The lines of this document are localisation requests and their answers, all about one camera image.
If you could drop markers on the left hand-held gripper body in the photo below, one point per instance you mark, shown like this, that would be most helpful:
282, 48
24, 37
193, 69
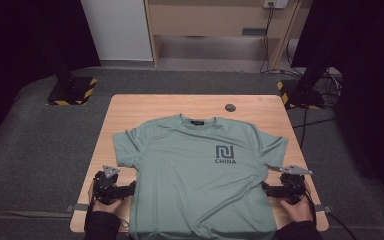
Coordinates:
105, 186

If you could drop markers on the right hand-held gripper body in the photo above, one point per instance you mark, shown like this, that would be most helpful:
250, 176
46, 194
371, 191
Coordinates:
293, 188

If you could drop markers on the green t-shirt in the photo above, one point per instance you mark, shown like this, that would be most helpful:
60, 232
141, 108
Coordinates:
186, 180

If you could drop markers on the person's left hand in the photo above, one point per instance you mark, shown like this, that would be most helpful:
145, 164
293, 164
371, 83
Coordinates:
108, 207

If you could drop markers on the person's right hand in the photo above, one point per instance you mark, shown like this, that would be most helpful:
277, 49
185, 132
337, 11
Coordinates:
295, 210

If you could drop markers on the grey round table grommet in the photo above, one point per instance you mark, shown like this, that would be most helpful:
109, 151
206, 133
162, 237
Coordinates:
230, 107

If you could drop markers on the black stand with striped base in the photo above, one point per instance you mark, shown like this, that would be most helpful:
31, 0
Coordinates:
301, 95
70, 91

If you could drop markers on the black curtain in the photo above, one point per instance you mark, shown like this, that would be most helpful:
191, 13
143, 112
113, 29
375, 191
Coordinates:
370, 83
20, 60

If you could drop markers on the grey flat box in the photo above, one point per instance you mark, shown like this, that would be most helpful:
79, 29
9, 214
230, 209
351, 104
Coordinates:
254, 31

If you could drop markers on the white panel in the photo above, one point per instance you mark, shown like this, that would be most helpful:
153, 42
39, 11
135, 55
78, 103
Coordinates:
116, 30

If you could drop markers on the white power socket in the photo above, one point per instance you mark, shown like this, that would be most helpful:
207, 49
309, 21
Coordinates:
275, 3

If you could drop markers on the grey table edge bracket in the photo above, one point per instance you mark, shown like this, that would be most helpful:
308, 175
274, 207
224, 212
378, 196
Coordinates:
323, 208
78, 207

